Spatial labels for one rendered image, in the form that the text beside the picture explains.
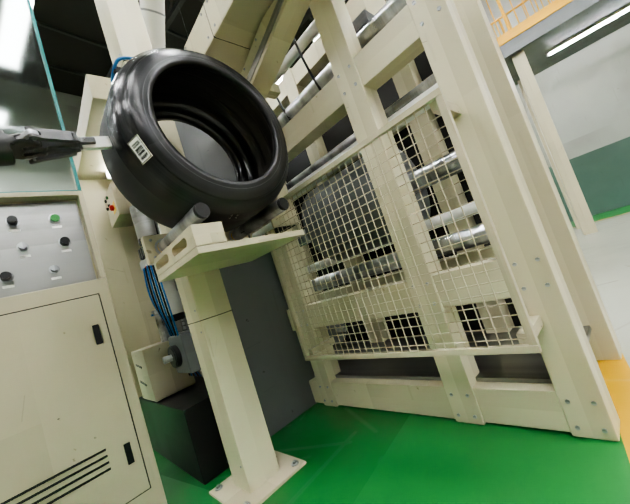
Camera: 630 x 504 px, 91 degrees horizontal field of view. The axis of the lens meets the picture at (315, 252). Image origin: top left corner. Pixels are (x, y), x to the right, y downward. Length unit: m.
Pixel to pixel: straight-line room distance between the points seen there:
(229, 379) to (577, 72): 9.67
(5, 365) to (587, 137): 9.82
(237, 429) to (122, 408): 0.45
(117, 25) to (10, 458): 1.54
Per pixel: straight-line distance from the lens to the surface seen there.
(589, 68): 10.02
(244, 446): 1.29
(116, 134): 0.97
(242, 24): 1.48
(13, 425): 1.44
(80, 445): 1.46
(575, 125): 9.73
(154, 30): 2.22
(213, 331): 1.21
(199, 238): 0.84
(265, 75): 1.49
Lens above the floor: 0.64
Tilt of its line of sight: 5 degrees up
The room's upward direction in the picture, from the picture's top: 18 degrees counter-clockwise
